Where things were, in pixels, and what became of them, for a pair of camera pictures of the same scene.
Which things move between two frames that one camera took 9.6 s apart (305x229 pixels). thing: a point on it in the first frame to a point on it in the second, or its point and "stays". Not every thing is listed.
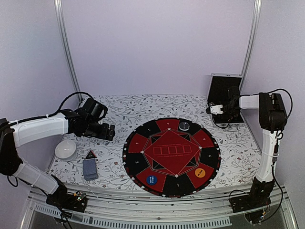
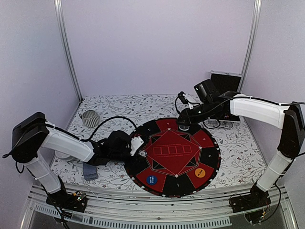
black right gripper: x=228 y=117 to x=188 y=119
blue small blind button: x=151 y=180 stays
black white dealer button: x=184 y=126 stays
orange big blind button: x=199 y=172 stays
